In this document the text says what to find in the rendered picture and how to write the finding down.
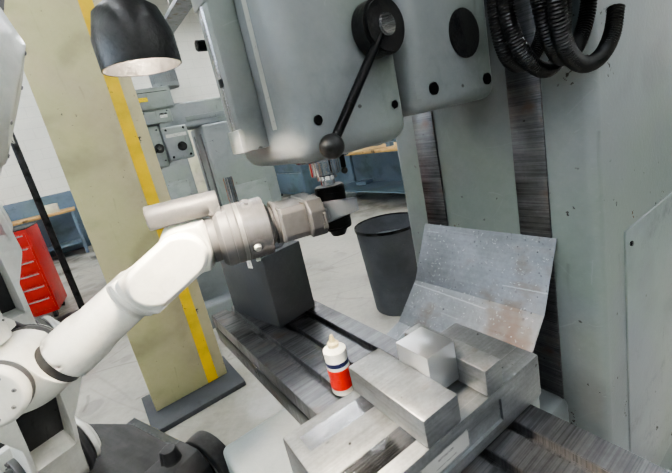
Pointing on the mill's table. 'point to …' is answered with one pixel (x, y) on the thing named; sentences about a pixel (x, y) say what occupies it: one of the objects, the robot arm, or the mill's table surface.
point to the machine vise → (478, 400)
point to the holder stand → (271, 285)
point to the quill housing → (311, 60)
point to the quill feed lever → (361, 26)
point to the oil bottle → (338, 367)
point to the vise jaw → (406, 396)
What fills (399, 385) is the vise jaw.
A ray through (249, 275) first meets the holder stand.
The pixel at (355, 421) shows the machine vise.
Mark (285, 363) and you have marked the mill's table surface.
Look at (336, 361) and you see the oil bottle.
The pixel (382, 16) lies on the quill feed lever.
